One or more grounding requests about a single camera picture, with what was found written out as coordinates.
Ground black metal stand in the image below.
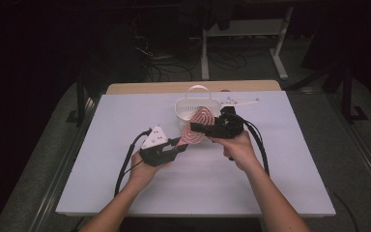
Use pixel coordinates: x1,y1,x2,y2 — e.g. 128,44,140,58
340,62,370,124
65,72,89,128

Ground white metal desk frame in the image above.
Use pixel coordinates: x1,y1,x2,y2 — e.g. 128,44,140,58
200,6,295,81

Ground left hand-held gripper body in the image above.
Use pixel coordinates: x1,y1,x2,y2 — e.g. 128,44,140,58
138,125,179,168

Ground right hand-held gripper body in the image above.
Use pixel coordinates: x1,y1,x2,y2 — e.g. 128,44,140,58
210,96,261,140

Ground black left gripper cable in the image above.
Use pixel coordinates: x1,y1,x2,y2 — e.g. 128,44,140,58
113,128,153,198

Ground person's left hand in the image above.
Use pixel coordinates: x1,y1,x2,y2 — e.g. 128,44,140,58
128,150,172,190

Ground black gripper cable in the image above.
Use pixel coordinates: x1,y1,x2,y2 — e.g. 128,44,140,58
113,128,153,198
243,118,271,177

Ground black floor cables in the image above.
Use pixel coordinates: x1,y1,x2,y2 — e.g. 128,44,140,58
134,18,249,82

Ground person's right hand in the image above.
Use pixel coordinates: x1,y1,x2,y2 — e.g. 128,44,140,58
210,130,262,175

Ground pink hairbrush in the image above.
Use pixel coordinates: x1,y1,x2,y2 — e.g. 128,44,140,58
173,105,216,150

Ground metal floor rail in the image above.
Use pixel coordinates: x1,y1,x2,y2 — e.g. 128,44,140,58
328,92,371,198
28,96,99,232

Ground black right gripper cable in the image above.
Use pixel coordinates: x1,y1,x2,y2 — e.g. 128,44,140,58
243,118,271,177

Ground white plastic basket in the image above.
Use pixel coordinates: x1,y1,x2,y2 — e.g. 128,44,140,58
174,84,223,132

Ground black floor cable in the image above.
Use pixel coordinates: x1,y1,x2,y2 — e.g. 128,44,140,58
329,188,361,232

